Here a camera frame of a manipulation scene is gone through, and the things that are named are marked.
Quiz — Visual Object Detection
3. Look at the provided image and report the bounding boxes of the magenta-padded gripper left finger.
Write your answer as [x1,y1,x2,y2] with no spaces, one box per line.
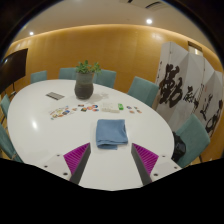
[41,142,92,185]

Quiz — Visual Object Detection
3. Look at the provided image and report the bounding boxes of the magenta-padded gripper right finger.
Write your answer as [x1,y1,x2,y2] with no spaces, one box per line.
[130,143,183,186]

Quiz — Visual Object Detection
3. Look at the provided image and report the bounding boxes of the blue towel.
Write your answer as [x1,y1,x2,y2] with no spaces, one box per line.
[95,118,129,150]

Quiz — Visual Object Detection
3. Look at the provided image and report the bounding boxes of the black bag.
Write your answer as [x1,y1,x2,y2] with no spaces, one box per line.
[171,131,188,164]

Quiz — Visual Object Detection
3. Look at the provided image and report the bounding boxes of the colourful sticker sheet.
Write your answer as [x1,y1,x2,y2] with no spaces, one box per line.
[48,105,73,120]

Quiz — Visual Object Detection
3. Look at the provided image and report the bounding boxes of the grey striped card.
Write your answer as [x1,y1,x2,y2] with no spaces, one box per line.
[45,91,66,101]

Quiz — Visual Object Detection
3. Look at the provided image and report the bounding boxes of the teal chairs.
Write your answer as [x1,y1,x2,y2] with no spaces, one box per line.
[0,67,212,169]

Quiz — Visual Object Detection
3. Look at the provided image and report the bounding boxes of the potted plant in grey pot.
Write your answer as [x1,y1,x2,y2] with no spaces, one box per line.
[73,59,103,100]

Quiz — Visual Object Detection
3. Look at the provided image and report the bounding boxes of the white calligraphy folding screen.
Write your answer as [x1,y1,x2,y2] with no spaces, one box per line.
[153,40,224,138]

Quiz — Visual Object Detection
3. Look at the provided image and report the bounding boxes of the black wall screen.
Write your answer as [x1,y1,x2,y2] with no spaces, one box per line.
[0,48,29,95]

